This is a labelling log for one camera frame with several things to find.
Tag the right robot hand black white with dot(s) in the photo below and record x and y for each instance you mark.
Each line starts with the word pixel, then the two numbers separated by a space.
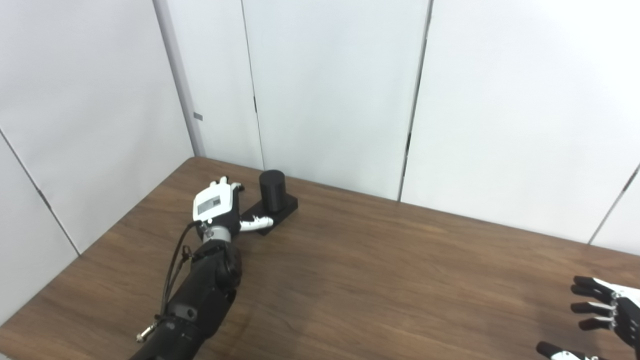
pixel 625 315

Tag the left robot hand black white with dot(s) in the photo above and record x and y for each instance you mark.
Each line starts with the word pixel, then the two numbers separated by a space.
pixel 215 205

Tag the black peg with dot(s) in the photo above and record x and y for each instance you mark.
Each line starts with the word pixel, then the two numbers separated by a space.
pixel 274 192

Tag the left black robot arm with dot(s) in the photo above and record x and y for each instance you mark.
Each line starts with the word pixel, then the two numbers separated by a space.
pixel 200 295

